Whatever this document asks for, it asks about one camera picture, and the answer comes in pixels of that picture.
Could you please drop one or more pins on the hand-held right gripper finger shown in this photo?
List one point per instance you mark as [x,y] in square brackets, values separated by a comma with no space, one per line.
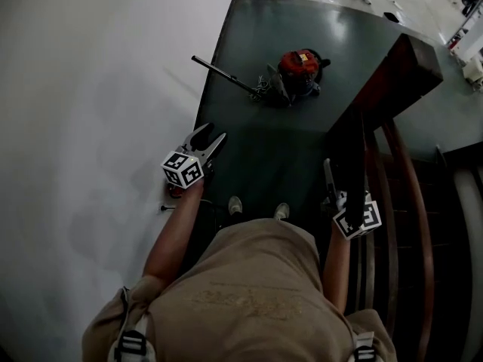
[330,181]

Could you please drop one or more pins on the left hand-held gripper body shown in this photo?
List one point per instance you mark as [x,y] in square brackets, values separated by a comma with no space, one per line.
[186,172]

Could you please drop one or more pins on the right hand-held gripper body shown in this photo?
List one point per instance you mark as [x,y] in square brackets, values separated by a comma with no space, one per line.
[371,217]

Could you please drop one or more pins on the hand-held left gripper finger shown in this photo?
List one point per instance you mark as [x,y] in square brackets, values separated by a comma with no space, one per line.
[216,146]
[200,134]

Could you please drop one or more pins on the black vacuum wand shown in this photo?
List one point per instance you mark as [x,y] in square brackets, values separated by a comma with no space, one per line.
[222,74]

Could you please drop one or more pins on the black vacuum nozzle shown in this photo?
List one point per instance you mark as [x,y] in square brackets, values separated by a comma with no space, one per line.
[279,89]

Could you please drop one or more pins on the person's right forearm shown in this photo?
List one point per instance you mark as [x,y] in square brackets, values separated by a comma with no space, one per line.
[336,270]

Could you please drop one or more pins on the person's left forearm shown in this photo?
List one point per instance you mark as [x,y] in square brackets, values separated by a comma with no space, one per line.
[173,232]

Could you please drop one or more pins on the red canister vacuum cleaner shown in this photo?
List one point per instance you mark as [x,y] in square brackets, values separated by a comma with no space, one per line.
[300,70]

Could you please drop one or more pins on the brown wooden handrail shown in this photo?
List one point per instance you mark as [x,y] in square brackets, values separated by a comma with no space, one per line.
[419,217]

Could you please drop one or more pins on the person's right white shoe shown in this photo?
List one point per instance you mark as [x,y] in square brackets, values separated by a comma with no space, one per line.
[281,210]

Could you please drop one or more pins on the person's white shoe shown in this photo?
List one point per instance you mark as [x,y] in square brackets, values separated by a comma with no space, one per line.
[235,204]
[281,210]

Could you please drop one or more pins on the person's left white shoe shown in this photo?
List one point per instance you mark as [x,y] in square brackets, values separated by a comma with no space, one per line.
[235,204]

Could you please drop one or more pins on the dark wooden staircase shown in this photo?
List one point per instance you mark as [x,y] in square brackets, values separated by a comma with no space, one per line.
[400,74]

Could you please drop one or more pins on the person's beige shirt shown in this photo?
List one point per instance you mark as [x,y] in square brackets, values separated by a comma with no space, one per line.
[241,296]

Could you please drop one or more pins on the flat black floor object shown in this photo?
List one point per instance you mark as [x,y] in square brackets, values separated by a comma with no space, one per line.
[391,17]

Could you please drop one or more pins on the white metal rack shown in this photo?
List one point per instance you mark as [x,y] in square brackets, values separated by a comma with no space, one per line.
[466,32]

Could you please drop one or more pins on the small black wall plug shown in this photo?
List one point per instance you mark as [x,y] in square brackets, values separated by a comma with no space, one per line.
[165,207]

